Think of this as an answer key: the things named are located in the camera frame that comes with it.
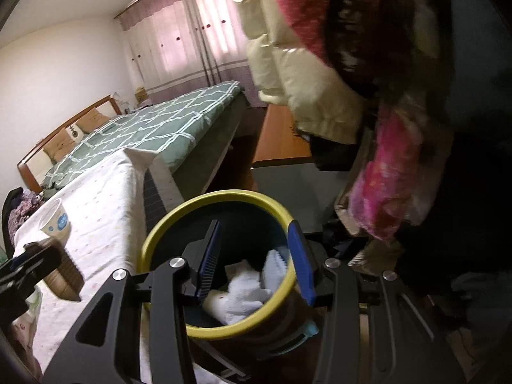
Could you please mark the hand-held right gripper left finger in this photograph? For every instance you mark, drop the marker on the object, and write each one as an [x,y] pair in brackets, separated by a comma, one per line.
[210,256]

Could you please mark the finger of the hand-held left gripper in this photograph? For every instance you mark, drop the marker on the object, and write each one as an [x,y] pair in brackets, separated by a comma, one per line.
[40,262]

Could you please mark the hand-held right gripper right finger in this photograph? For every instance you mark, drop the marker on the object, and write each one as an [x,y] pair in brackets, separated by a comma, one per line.
[300,256]

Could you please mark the brown paper box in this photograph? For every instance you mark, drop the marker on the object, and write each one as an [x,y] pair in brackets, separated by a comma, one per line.
[66,280]

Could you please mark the white blue label paper bowl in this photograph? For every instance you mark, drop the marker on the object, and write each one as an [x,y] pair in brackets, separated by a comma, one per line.
[56,222]

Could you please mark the yellow rimmed trash bin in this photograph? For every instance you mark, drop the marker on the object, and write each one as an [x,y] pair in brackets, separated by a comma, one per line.
[240,196]

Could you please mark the pile of clothes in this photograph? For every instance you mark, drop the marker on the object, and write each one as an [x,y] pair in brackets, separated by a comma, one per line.
[24,208]

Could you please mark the wooden headboard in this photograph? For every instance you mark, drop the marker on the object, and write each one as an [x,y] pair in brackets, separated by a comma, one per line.
[36,160]

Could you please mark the brown pillow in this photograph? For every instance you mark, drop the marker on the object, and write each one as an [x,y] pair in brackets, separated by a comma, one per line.
[60,146]
[94,119]

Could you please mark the pink plastic bag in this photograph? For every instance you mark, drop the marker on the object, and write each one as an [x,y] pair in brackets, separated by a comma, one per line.
[388,176]

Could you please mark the wooden desk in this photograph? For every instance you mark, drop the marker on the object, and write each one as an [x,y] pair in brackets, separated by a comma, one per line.
[280,136]

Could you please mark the bed with green plaid quilt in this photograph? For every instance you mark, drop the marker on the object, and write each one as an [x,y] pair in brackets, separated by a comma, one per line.
[152,120]

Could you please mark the tissue box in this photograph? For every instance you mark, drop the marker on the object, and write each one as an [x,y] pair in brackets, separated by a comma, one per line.
[142,95]

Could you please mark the cream puffer jacket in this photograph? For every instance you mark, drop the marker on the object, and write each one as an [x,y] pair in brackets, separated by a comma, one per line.
[304,80]

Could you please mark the black floral patterned garment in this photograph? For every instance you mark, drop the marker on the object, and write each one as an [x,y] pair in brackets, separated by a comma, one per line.
[360,56]

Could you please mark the pink white curtain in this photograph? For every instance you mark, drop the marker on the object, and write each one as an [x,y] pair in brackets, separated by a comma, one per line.
[180,40]

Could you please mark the dark teal garment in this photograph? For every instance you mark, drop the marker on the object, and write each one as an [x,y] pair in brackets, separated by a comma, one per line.
[480,128]

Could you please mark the red dotted jacket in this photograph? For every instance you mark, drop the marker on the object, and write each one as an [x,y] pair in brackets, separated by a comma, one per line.
[304,16]

